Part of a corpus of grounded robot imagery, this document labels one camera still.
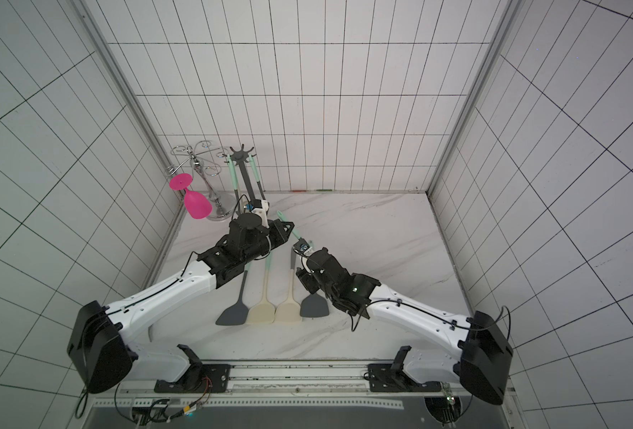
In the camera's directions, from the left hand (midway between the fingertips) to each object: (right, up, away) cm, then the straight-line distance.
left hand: (293, 229), depth 78 cm
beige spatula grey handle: (-2, -27, +7) cm, 28 cm away
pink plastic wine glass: (-36, +8, +15) cm, 40 cm away
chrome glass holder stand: (-33, +25, +15) cm, 44 cm away
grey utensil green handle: (+6, -26, +8) cm, 28 cm away
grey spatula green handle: (-18, -27, +6) cm, 33 cm away
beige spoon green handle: (-18, +15, +1) cm, 23 cm away
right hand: (+5, -8, +1) cm, 9 cm away
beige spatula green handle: (-10, -27, +6) cm, 30 cm away
